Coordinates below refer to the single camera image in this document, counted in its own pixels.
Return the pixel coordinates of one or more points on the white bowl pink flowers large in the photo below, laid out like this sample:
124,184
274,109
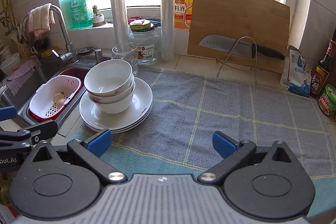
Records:
115,107

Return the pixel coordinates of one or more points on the white plate fruit print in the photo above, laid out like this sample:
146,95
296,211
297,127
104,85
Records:
138,110

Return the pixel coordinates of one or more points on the purple rag on sink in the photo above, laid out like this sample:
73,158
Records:
18,78

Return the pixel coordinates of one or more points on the white colander basket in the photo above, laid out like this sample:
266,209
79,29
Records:
42,105

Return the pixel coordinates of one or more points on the clear drinking glass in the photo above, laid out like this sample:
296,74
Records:
127,52

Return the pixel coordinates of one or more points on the wire cutting board stand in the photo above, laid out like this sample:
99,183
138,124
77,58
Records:
238,60

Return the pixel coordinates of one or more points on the grey and teal checked towel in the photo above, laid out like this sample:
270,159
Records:
187,109

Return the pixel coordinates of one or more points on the small potted plant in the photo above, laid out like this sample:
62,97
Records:
98,18

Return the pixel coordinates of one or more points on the white bowl small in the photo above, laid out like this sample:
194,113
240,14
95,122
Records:
113,67

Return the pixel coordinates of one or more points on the glass jar green lid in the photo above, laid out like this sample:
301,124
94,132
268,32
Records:
147,40

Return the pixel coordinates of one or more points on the orange cooking wine bottle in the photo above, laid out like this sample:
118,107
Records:
182,14

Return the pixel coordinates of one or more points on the pink white dish cloth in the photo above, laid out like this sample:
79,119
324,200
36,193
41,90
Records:
40,19

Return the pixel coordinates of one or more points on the white bowl front pale flowers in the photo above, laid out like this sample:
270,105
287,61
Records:
112,96

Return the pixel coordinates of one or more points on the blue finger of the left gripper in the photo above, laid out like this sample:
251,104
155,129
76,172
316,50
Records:
42,131
9,112

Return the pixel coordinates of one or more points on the green lid sauce jar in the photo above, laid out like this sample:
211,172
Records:
327,101

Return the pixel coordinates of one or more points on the red wash basin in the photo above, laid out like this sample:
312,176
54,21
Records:
72,71

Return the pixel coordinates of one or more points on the dark vinegar bottle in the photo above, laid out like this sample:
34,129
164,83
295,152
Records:
323,69

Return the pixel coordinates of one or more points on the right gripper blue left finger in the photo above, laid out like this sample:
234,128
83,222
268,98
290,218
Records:
99,143

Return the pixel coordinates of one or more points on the green dish soap bottle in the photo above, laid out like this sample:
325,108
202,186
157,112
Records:
81,15

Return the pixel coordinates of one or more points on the salt bag white blue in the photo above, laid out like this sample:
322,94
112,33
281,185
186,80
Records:
296,76

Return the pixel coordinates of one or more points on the steel kitchen faucet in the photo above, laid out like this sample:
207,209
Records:
70,55

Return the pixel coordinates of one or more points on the short plastic wrap roll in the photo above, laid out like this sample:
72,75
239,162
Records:
121,29

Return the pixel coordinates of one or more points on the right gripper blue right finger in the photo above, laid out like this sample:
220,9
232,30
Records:
224,145

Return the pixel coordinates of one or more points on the white plate with brown stain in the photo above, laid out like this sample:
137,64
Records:
118,121

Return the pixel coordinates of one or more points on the tall plastic wrap roll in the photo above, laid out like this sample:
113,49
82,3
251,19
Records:
167,30

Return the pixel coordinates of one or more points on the kitchen knife black handle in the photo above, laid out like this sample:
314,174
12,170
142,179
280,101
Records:
246,49

